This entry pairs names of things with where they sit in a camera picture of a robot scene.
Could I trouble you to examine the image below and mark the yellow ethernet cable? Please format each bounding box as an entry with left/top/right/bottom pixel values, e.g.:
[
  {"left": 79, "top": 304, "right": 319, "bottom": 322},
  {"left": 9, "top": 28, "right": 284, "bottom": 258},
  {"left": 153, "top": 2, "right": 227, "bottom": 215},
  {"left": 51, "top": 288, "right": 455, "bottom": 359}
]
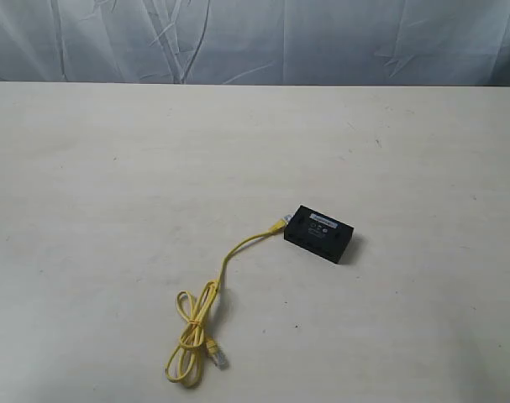
[{"left": 164, "top": 213, "right": 293, "bottom": 383}]

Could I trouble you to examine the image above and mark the black network switch box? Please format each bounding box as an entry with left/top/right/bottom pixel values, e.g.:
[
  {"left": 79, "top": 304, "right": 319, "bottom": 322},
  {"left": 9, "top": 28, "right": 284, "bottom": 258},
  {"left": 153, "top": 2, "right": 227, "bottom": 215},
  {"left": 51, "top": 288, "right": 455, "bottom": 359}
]
[{"left": 284, "top": 206, "right": 355, "bottom": 264}]

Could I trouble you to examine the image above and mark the white backdrop curtain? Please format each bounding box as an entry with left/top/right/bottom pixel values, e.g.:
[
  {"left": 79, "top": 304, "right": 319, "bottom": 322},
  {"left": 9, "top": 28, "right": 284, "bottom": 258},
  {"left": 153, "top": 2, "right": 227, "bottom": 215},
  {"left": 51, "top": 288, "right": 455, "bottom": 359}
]
[{"left": 0, "top": 1, "right": 510, "bottom": 86}]

